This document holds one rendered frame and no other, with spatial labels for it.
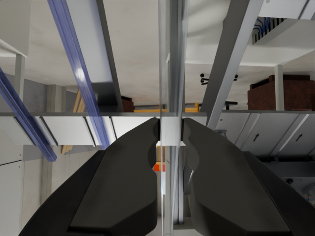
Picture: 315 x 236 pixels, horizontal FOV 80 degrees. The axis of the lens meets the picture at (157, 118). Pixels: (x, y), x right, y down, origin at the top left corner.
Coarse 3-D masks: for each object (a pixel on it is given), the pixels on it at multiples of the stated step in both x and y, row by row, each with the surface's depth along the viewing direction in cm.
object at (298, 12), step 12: (264, 0) 26; (276, 0) 26; (288, 0) 26; (300, 0) 26; (312, 0) 26; (264, 12) 27; (276, 12) 27; (288, 12) 27; (300, 12) 27; (312, 12) 27
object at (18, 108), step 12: (0, 72) 24; (0, 84) 25; (12, 96) 26; (12, 108) 27; (24, 108) 28; (24, 120) 29; (36, 132) 31; (36, 144) 33; (48, 144) 34; (48, 156) 35
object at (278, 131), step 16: (224, 112) 39; (240, 112) 40; (256, 112) 40; (272, 112) 40; (288, 112) 41; (304, 112) 41; (224, 128) 42; (240, 128) 43; (256, 128) 43; (272, 128) 43; (288, 128) 43; (304, 128) 44; (240, 144) 46; (256, 144) 47; (272, 144) 47; (288, 144) 48; (304, 144) 48; (288, 160) 52
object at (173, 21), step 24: (168, 0) 8; (168, 24) 9; (168, 48) 10; (168, 72) 10; (168, 96) 11; (168, 120) 12; (168, 144) 14; (168, 168) 16; (168, 192) 18; (168, 216) 21
